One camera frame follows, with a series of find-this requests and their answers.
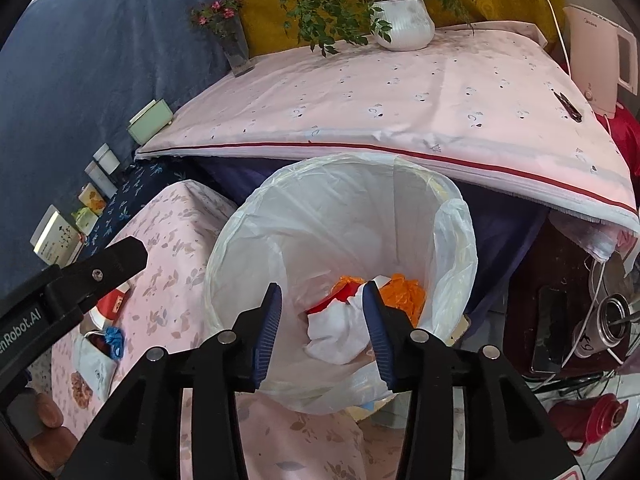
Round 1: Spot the glass vase with pink flowers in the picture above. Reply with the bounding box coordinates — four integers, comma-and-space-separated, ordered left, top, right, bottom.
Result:
190, 0, 257, 77

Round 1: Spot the red thermos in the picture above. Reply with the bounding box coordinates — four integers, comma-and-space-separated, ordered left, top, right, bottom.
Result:
549, 393, 628, 456

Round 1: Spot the white card box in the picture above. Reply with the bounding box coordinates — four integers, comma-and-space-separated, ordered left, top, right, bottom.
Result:
30, 205, 86, 266

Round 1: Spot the black clip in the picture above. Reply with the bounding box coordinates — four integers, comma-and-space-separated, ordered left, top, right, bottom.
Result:
552, 90, 583, 123

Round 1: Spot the white electric kettle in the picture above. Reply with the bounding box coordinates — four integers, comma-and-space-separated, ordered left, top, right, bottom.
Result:
564, 4, 638, 116

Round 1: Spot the white lined trash bin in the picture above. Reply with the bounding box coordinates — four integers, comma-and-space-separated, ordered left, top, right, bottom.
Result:
204, 152, 478, 416

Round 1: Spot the short white canister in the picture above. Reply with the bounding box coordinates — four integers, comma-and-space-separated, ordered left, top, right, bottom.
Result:
93, 143, 121, 173

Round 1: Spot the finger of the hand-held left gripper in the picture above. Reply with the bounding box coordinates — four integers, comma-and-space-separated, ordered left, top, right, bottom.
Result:
45, 237, 148, 327

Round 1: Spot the orange plastic bag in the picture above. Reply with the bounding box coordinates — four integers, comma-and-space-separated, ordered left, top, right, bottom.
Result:
332, 272, 427, 331

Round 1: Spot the brown scrunchie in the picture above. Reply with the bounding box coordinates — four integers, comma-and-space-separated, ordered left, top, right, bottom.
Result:
70, 371, 96, 408

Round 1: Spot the yellow cloth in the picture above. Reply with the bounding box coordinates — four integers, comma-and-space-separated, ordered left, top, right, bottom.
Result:
207, 0, 571, 56

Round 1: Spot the pink rabbit tablecloth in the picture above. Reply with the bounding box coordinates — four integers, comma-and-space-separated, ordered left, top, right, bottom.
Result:
50, 180, 381, 480

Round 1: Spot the blue grey backdrop cloth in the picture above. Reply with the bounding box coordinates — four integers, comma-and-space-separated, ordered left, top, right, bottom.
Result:
0, 0, 236, 281

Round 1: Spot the person's left hand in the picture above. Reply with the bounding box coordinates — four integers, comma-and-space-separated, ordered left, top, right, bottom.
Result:
27, 391, 81, 473

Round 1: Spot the metal cup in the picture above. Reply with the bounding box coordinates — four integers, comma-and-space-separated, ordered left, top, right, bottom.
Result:
572, 294, 635, 359

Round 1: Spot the red and white paper bucket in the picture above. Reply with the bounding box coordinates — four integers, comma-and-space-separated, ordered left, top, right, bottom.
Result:
90, 282, 132, 331

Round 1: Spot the pink sheet with red stripe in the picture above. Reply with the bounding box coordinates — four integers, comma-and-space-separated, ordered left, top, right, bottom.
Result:
134, 22, 640, 261

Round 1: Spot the dark blue floral cloth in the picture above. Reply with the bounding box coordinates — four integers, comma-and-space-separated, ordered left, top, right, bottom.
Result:
75, 157, 201, 261

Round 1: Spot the green plant in white pot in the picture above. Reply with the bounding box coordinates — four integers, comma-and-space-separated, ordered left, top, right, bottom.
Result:
277, 0, 481, 58

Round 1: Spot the blue crumpled wrapper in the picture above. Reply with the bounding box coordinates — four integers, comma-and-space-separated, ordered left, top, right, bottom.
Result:
102, 326, 124, 359

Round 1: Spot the orange printed tin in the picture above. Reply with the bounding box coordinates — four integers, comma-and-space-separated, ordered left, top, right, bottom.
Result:
77, 183, 108, 213

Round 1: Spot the black phone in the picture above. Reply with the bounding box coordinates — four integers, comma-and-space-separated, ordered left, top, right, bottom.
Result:
531, 285, 571, 373

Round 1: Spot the red bag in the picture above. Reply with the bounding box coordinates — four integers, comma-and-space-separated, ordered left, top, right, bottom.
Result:
607, 105, 640, 176

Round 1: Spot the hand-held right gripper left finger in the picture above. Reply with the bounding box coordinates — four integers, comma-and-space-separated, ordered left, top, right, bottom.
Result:
60, 282, 283, 480

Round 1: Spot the green packet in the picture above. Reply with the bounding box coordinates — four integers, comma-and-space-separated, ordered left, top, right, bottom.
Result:
71, 206, 98, 235

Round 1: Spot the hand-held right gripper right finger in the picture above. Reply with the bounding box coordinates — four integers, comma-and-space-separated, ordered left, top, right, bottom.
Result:
361, 280, 576, 480

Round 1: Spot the mint green box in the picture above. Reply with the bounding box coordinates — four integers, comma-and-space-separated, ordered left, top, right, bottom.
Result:
127, 100, 173, 143

